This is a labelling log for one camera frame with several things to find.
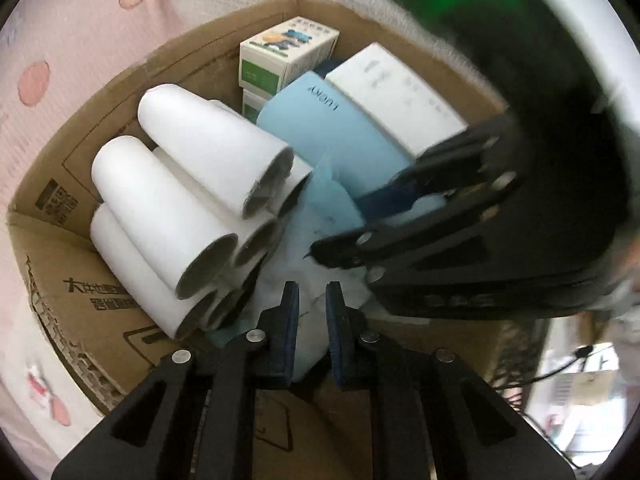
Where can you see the large white paper roll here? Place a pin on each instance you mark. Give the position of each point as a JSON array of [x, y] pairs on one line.
[[222, 150]]

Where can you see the green white small carton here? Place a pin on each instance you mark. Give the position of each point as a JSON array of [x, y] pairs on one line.
[[272, 59]]

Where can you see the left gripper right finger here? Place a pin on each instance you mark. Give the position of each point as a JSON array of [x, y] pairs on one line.
[[431, 415]]

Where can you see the white paper roll bottom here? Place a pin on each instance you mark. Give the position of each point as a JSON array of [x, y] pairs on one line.
[[176, 318]]

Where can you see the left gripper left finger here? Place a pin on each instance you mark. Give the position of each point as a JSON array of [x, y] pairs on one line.
[[193, 416]]

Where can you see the brown cardboard box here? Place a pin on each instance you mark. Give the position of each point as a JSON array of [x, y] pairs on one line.
[[103, 336]]

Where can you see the white rectangular box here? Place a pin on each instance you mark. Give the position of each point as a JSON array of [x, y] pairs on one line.
[[399, 101]]

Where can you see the light blue lucky pack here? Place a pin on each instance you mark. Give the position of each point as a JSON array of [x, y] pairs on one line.
[[322, 125]]

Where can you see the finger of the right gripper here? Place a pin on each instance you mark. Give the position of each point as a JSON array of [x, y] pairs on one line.
[[474, 156], [475, 237]]

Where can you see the pink hello kitty blanket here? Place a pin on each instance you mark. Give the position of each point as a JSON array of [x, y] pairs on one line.
[[55, 55]]

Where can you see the small white paper roll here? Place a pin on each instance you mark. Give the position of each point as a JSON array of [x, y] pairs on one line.
[[183, 242]]

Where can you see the blue white sachet pack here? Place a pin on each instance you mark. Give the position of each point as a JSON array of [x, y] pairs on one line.
[[324, 209]]

